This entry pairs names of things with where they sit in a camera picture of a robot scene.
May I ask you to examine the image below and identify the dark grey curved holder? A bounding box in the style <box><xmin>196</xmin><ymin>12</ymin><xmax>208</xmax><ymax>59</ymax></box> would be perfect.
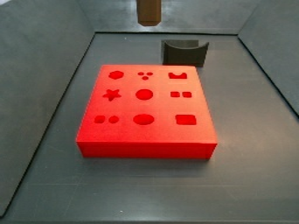
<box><xmin>162</xmin><ymin>39</ymin><xmax>210</xmax><ymax>67</ymax></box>

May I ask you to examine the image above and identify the red shape-sorting block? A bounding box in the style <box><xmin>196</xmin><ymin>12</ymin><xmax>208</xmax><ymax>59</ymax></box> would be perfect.
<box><xmin>76</xmin><ymin>65</ymin><xmax>218</xmax><ymax>159</ymax></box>

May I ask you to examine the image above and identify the brown hexagonal peg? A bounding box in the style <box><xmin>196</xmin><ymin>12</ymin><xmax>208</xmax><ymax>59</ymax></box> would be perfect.
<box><xmin>136</xmin><ymin>0</ymin><xmax>162</xmax><ymax>26</ymax></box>

